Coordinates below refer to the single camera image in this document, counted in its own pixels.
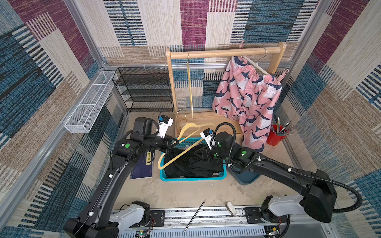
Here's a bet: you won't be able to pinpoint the yellow hanger of black shorts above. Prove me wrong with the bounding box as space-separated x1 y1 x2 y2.
157 121 214 170

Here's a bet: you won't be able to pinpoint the black shorts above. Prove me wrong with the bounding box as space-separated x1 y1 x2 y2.
164 144 224 179

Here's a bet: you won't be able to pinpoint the yellow hanger of beige shorts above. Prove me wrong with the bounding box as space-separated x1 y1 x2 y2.
187 51 194 119

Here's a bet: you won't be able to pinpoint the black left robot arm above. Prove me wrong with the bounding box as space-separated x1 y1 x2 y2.
63 115 179 238

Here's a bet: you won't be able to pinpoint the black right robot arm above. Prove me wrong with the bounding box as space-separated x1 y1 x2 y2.
200 128 363 223

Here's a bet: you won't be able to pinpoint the pink patterned shorts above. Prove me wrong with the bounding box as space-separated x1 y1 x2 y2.
212 56 282 152

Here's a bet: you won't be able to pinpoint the white hanger of pink shorts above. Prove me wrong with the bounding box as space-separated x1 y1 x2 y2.
242 56 269 75

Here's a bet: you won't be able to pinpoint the turquoise plastic basket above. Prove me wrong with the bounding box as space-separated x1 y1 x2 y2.
160 137 227 181

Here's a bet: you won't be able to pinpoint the wooden clothes rack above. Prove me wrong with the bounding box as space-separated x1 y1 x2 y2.
166 42 287 136

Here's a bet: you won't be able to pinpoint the dark blue book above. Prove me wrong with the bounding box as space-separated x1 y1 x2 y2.
130 152 155 180

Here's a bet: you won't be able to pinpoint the dark teal plastic tray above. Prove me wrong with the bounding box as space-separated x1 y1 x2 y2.
227 168 261 185

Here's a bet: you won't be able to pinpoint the small white block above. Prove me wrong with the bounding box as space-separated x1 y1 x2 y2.
225 202 237 217

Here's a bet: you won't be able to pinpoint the red pen cup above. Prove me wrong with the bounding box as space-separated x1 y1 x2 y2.
266 125 286 146

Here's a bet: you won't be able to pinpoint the thin metal rod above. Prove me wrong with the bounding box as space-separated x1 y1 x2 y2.
183 199 207 233

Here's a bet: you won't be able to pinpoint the pink clothespin right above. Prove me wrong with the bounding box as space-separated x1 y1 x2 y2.
276 69 289 84

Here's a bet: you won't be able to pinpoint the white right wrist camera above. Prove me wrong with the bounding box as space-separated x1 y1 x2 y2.
200 128 216 150

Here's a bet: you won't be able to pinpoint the black wire shelf rack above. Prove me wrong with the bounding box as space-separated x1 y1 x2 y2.
113 67 174 113

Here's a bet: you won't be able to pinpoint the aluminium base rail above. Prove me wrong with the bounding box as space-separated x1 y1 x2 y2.
111 204 332 238

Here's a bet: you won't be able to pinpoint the white wire wall basket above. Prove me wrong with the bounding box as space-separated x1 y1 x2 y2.
64 71 115 133

